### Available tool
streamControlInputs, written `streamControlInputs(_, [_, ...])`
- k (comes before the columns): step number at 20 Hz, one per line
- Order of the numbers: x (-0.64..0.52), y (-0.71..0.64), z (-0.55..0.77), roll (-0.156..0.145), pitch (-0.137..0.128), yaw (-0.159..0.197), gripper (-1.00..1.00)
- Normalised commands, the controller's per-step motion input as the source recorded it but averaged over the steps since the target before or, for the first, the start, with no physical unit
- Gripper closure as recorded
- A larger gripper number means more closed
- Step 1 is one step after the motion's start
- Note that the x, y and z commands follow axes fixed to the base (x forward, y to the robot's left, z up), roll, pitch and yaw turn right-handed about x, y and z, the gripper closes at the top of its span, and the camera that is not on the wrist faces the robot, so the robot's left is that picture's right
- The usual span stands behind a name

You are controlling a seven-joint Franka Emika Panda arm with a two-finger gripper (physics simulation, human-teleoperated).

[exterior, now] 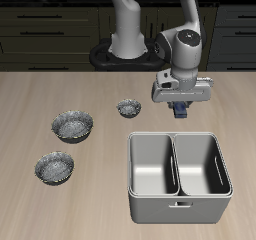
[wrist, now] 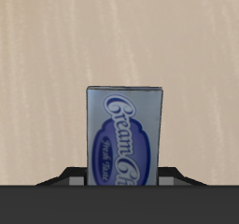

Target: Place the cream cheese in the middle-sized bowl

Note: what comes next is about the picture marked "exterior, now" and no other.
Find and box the dark olive kitchen cupboard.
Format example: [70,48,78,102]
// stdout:
[0,4,218,73]

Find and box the flat black base plate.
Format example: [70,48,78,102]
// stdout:
[89,37,171,72]

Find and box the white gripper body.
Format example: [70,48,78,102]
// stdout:
[151,76,215,104]

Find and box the small grey speckled bowl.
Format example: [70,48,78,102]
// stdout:
[116,98,142,119]

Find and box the blue cream cheese box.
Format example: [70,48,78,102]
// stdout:
[173,102,188,119]

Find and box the dark grey kitchen cupboard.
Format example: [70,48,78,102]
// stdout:
[206,3,256,73]

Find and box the middle-sized grey speckled bowl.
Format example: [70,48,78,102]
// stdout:
[34,151,76,187]

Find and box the white two-bin basket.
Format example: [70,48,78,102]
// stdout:
[127,131,234,225]

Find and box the large grey speckled bowl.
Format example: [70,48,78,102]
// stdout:
[51,109,95,145]

